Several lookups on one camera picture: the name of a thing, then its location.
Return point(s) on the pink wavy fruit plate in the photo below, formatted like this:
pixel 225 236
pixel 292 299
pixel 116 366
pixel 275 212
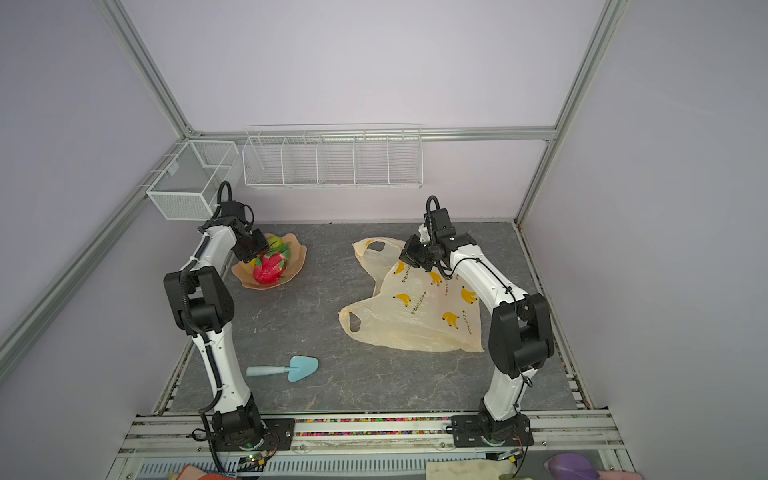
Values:
pixel 243 271

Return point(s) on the light blue plastic spatula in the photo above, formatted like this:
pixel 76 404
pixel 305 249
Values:
pixel 298 368

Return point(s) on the white wire basket small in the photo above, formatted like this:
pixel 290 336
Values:
pixel 186 189

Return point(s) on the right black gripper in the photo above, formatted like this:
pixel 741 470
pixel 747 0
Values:
pixel 410 254

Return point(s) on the white wire shelf long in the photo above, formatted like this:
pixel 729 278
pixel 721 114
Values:
pixel 333 156

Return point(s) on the pink dragon fruit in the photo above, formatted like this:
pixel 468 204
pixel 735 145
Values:
pixel 268 268

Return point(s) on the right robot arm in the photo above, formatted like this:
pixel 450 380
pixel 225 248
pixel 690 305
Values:
pixel 520 339

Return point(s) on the banana print plastic bag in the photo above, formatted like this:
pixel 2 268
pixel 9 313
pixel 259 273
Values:
pixel 411 309

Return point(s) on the beige cloth at edge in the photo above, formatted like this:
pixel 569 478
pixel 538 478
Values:
pixel 470 470

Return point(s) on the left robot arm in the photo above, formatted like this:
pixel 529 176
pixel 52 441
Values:
pixel 203 308

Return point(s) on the purple object at edge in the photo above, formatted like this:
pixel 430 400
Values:
pixel 571 466

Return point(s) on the green apple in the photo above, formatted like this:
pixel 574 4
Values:
pixel 276 243

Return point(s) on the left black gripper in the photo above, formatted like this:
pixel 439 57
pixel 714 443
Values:
pixel 262 245

